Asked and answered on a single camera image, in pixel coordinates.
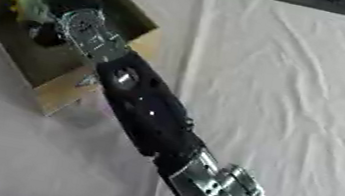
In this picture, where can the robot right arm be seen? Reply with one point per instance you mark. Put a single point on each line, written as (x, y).
(150, 109)

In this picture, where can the tan cardboard box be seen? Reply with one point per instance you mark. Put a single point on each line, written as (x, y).
(40, 61)

